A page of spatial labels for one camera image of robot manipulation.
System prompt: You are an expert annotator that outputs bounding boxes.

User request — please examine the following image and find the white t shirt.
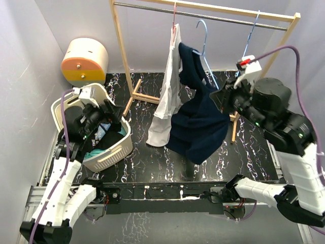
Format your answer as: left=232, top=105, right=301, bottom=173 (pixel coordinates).
left=146, top=24, right=182, bottom=147

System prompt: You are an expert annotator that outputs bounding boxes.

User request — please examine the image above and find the navy blue t shirt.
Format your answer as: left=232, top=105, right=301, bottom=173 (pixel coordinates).
left=166, top=43, right=230, bottom=165

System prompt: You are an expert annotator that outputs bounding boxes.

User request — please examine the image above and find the black printed t shirt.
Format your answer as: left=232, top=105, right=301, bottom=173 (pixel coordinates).
left=82, top=123, right=126, bottom=156

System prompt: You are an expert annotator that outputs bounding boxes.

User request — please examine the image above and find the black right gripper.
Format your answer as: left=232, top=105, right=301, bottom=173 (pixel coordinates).
left=209, top=77, right=270, bottom=131

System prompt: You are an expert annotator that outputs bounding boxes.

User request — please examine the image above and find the white plastic laundry basket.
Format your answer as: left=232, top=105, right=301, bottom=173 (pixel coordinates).
left=51, top=83, right=133, bottom=172

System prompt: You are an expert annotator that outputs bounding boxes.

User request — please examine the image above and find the light blue wire hanger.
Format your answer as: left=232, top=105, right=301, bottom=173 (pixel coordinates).
left=191, top=19, right=220, bottom=90

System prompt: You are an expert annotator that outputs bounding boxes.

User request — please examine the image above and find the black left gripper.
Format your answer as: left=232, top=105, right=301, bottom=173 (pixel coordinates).
left=80, top=99, right=125, bottom=138

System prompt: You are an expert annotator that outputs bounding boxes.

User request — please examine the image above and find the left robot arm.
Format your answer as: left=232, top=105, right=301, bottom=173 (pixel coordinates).
left=20, top=99, right=124, bottom=243

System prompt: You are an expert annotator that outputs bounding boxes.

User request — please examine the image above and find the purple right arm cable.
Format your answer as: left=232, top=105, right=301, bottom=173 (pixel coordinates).
left=252, top=45, right=325, bottom=236

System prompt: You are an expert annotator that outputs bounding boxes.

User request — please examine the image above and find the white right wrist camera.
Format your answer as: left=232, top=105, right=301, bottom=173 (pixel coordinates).
left=233, top=55, right=262, bottom=91

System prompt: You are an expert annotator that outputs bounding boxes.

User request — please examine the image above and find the teal garment in basket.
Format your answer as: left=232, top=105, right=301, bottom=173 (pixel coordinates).
left=83, top=126, right=126, bottom=161

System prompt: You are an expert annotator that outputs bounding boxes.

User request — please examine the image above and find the pink wire hanger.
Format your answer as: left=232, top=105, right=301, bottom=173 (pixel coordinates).
left=172, top=1, right=177, bottom=46

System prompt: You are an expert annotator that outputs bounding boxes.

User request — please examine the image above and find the cream orange yellow drawer box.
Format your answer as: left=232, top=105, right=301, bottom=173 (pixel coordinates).
left=61, top=38, right=109, bottom=87

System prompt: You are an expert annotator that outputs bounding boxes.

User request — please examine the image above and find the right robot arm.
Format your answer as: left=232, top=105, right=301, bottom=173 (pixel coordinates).
left=210, top=78, right=324, bottom=228

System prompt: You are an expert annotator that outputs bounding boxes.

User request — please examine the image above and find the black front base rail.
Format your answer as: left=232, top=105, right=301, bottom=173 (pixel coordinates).
left=101, top=182, right=224, bottom=215

